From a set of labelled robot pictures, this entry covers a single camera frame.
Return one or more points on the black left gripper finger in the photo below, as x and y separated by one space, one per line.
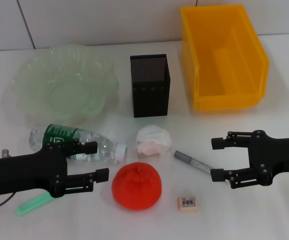
84 147
89 178

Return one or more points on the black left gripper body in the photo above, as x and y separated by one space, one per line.
22 175

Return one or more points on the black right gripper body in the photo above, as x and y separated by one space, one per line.
277 155

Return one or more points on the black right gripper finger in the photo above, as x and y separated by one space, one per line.
224 142
224 175

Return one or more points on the clear green-label water bottle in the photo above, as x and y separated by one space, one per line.
57 132

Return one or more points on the green pen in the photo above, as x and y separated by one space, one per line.
32 205

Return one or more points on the orange fruit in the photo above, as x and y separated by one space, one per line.
137 185

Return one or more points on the white paper ball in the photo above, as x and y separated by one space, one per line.
153 140

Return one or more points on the grey marker pen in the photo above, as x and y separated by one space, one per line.
192 162

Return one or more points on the beige eraser with barcode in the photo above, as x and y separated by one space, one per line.
188 203

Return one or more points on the green glass fruit plate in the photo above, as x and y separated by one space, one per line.
67 97

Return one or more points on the black mesh pen holder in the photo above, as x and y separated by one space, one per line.
150 100

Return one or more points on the yellow plastic bin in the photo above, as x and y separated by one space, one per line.
229 75

